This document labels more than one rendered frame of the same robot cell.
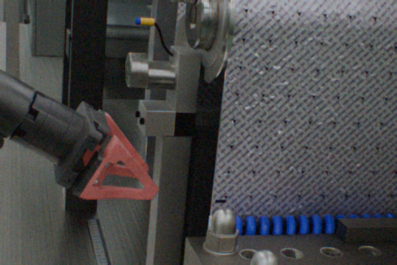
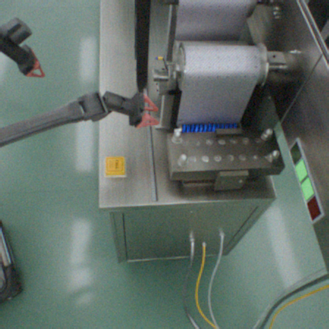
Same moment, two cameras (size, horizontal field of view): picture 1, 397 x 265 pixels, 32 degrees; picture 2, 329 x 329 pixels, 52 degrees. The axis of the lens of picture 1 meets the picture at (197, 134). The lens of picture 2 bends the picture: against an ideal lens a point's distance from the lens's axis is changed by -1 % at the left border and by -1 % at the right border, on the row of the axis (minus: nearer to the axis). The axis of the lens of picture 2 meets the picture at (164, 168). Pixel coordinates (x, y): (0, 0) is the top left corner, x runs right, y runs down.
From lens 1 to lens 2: 0.68 m
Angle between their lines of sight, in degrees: 43
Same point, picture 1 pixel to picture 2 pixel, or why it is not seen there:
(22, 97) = (118, 103)
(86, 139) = (136, 117)
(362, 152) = (228, 108)
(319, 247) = (206, 139)
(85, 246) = not seen: hidden behind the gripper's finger
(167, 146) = (166, 96)
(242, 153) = (187, 109)
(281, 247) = (194, 139)
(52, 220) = (131, 88)
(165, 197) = (165, 108)
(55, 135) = (128, 112)
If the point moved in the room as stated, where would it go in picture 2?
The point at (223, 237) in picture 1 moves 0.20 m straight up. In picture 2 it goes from (176, 139) to (183, 101)
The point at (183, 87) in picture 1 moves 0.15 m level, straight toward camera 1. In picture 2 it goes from (171, 83) to (164, 117)
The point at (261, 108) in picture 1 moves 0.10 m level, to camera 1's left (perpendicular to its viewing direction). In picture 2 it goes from (194, 100) to (164, 94)
